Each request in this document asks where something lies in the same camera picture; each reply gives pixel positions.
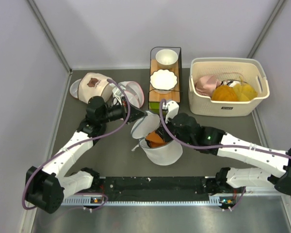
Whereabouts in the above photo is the yellow orange bra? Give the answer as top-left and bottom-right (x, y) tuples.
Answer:
(211, 85), (239, 101)

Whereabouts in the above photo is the pink-trimmed mesh laundry bag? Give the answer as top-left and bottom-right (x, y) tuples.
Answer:
(110, 81), (145, 120)

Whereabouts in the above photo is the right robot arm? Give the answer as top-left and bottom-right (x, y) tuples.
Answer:
(160, 113), (291, 196)

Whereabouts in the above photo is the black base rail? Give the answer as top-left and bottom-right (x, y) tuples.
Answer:
(100, 177), (219, 194)

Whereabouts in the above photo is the purple cable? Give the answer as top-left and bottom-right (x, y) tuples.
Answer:
(21, 79), (131, 212)
(159, 99), (291, 212)

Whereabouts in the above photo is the slotted cable duct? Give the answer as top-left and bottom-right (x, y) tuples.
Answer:
(62, 195), (236, 207)

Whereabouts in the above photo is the pink garment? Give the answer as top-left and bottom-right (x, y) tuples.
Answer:
(195, 75), (222, 97)

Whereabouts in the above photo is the cream plastic laundry basket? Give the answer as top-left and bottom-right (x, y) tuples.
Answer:
(188, 57), (270, 117)

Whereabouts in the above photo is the black wire wooden rack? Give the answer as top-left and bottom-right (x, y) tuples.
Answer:
(147, 46), (182, 104)

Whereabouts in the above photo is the white round bowl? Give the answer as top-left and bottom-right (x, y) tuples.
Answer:
(155, 49), (178, 69)

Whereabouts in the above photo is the yellow garment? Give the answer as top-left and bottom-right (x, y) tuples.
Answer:
(232, 83), (258, 102)

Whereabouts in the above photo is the beige bear cap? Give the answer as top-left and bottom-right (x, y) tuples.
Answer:
(69, 72), (113, 103)

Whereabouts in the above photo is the black white striped garment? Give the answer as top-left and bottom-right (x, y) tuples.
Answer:
(221, 80), (241, 88)

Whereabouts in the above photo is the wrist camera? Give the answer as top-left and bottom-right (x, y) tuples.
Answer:
(161, 100), (179, 124)
(110, 83), (127, 105)

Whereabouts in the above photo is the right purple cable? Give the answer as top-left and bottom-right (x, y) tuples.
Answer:
(159, 99), (291, 212)

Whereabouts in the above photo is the white mesh laundry bag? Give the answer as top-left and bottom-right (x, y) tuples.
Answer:
(130, 110), (183, 166)

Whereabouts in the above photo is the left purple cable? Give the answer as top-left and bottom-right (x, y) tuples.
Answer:
(21, 79), (131, 212)

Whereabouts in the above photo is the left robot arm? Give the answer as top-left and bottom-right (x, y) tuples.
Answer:
(22, 96), (147, 214)

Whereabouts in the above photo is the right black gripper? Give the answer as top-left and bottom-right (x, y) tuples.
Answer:
(155, 113), (194, 146)

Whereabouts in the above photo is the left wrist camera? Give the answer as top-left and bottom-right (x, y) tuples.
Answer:
(110, 83), (127, 105)

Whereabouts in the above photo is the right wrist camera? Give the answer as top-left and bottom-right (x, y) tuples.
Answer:
(161, 100), (179, 124)

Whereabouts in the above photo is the white scalloped plate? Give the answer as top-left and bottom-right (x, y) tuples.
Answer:
(150, 69), (178, 91)

